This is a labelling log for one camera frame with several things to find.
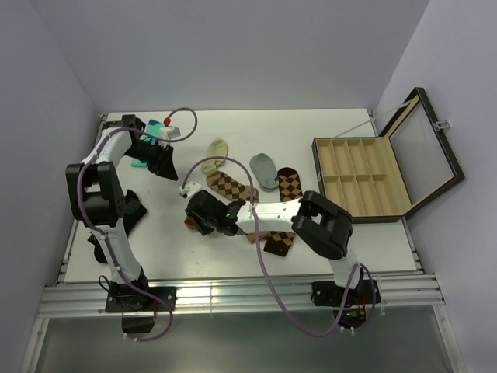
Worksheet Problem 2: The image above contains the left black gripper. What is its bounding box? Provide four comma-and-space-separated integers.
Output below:
124, 141, 178, 181

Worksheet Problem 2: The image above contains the orange green argyle sock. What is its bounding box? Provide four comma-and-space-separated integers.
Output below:
184, 217, 198, 231

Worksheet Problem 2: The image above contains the brown tan argyle sock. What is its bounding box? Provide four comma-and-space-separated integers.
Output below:
205, 170, 273, 245

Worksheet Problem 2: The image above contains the black compartment storage box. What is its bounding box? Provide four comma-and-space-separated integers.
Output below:
311, 87, 465, 224

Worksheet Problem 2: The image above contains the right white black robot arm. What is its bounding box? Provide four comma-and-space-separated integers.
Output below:
186, 190, 363, 303

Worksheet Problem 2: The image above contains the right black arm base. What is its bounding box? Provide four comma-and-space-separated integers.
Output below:
311, 280, 381, 331

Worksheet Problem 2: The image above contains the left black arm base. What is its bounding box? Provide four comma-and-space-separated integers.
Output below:
98, 272, 177, 338

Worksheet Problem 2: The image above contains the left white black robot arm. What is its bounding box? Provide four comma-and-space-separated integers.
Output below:
65, 114, 178, 310

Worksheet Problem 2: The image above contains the teal patterned sock pair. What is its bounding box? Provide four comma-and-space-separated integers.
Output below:
130, 119, 164, 168

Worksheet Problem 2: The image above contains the cream ankle sock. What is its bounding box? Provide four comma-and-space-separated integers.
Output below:
201, 138, 228, 175

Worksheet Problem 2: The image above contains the grey ankle sock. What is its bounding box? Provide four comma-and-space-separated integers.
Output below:
249, 153, 279, 192

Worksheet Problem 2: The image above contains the dark brown argyle sock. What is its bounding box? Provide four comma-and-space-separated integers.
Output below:
264, 167, 303, 257

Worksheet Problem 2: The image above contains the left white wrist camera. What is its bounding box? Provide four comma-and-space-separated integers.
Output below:
158, 126, 181, 140

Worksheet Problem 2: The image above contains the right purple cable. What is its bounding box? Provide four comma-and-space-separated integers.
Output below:
181, 156, 378, 338

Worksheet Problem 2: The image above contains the purple cable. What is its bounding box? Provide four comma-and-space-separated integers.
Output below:
75, 106, 199, 343
181, 156, 378, 338

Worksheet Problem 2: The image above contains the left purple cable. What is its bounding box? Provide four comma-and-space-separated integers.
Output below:
75, 106, 199, 343

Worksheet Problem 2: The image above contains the metal wall latch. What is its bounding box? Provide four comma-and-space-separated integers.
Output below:
432, 120, 450, 132

